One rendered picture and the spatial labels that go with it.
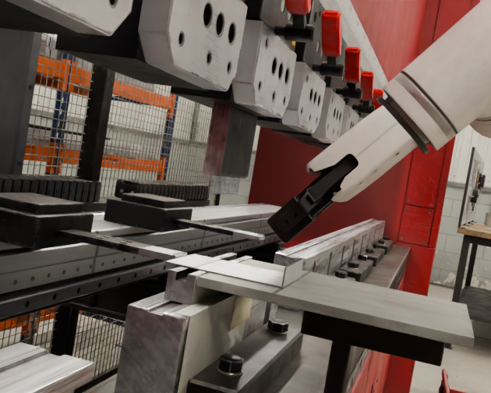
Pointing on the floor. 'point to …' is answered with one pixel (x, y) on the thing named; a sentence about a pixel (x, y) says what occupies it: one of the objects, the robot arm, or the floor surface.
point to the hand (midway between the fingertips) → (291, 220)
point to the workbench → (485, 303)
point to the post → (63, 332)
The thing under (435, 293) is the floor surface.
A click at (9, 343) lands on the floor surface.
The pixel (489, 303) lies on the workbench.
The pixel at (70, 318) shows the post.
